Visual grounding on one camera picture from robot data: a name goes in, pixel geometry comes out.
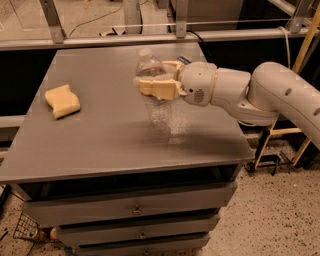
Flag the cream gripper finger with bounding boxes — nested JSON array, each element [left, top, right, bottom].
[[162, 61, 184, 80], [133, 77, 187, 100]]

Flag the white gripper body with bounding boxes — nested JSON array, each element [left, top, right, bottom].
[[179, 62, 217, 107]]

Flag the clear plastic water bottle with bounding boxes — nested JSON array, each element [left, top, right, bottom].
[[136, 48, 171, 125]]

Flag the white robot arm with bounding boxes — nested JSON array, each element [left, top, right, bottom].
[[133, 61, 320, 148]]

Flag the blue chip bag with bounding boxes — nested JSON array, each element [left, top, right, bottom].
[[177, 55, 191, 65]]

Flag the yellow sponge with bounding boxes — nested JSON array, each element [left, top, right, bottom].
[[45, 84, 81, 119]]

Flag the grey drawer cabinet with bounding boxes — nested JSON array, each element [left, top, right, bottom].
[[1, 46, 253, 256]]

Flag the grey metal railing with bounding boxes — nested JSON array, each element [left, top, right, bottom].
[[0, 0, 319, 51]]

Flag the black cable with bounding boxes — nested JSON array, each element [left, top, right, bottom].
[[185, 30, 214, 64]]

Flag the white cable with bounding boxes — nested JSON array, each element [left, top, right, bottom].
[[277, 26, 292, 70]]

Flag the yellow wooden frame stand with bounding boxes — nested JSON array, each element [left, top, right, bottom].
[[247, 0, 320, 174]]

